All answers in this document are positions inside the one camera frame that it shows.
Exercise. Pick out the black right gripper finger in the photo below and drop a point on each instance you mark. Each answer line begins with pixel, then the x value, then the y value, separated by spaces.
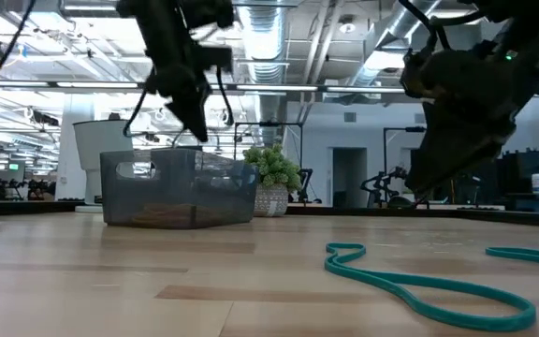
pixel 456 140

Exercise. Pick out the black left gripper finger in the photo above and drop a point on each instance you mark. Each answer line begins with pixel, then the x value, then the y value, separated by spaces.
pixel 192 117

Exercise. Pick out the smoky translucent plastic bin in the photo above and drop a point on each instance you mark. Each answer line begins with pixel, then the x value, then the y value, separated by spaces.
pixel 180 196

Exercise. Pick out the long teal rubber band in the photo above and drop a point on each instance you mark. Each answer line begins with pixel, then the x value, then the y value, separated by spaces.
pixel 480 325
pixel 531 255

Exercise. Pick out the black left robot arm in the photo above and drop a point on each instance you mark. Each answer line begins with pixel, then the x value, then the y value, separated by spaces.
pixel 157 11

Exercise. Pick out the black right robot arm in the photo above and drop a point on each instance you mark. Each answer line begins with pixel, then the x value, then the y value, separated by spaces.
pixel 531 19

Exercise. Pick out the black background robot arm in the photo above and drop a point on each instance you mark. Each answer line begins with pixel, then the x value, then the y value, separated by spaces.
pixel 382 182
pixel 304 180

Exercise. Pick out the black partition panel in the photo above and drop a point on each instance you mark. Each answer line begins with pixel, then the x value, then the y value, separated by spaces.
pixel 522 173

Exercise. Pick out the long ceiling light strip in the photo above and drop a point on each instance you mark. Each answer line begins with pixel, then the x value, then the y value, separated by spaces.
pixel 274 87

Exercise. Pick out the white jar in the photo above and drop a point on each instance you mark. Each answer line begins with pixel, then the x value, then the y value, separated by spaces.
pixel 538 183

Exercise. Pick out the white table lamp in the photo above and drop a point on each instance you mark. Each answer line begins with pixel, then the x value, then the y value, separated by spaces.
pixel 101 145

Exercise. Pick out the green succulent in patterned pot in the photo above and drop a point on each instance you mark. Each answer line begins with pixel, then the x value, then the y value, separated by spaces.
pixel 274 173

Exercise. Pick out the round ceiling sprinkler fixture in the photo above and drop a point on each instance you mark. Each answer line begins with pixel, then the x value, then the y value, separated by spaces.
pixel 346 25

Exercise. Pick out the green exit sign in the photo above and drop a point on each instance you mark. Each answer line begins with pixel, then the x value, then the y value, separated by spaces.
pixel 13 166

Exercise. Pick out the silver slanted ceiling duct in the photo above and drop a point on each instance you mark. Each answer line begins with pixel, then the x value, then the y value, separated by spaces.
pixel 393 30

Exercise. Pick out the silver spiral ceiling duct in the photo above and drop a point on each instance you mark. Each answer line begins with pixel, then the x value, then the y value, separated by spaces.
pixel 265 47

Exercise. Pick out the black aluminium table frame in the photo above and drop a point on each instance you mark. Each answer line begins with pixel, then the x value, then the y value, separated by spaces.
pixel 368 211

